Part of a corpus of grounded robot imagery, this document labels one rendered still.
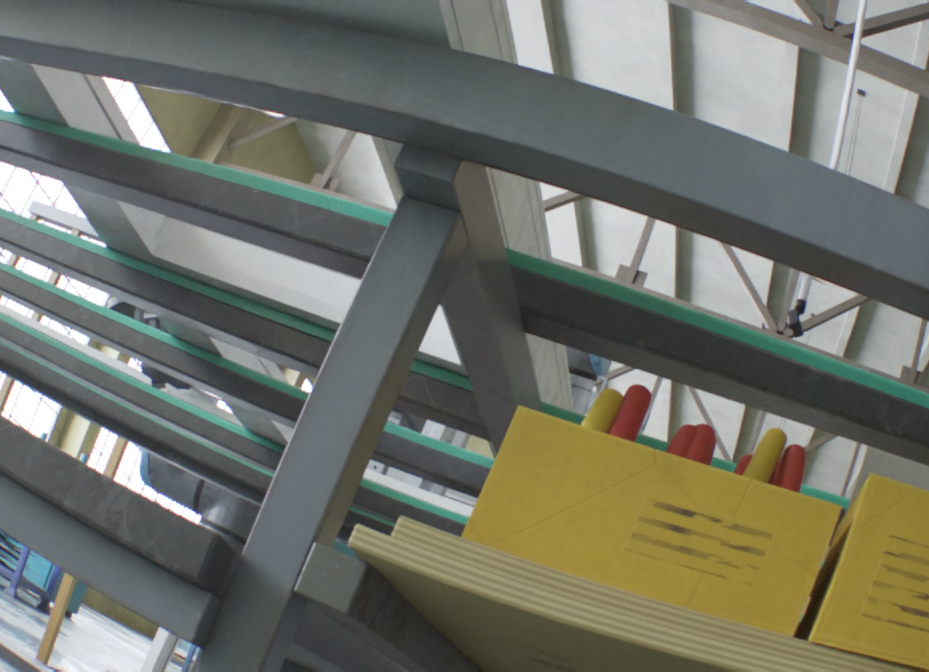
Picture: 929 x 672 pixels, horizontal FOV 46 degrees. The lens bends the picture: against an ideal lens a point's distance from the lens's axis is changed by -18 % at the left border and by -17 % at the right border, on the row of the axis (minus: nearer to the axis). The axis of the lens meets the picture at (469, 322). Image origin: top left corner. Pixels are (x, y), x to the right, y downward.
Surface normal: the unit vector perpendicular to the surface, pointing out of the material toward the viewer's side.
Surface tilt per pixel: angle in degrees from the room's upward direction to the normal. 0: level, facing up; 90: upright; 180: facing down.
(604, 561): 90
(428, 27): 180
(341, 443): 90
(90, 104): 90
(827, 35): 90
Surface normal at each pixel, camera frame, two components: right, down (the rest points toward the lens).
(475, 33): 0.92, 0.30
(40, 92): -0.38, 0.87
